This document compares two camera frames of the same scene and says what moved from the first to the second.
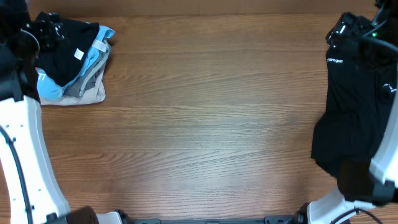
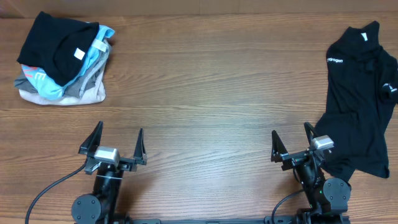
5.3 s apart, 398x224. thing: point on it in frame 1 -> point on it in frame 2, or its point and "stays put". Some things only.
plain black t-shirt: x=60 y=63 stays put
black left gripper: x=41 y=29 -> x=139 y=154
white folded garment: x=97 y=95 stays put
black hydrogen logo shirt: x=363 y=86 stays put
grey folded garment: x=88 y=80 stays put
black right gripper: x=356 y=28 -> x=278 y=151
